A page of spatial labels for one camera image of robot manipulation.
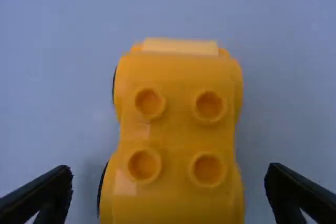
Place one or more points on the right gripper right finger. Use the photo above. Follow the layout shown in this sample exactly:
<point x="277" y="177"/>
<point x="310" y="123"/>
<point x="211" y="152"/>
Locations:
<point x="296" y="197"/>

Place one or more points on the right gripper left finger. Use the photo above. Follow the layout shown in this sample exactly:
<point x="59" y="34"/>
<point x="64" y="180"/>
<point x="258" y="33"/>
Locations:
<point x="31" y="203"/>

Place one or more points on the yellow toy car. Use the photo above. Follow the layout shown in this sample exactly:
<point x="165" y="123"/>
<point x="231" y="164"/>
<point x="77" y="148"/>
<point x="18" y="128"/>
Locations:
<point x="178" y="134"/>

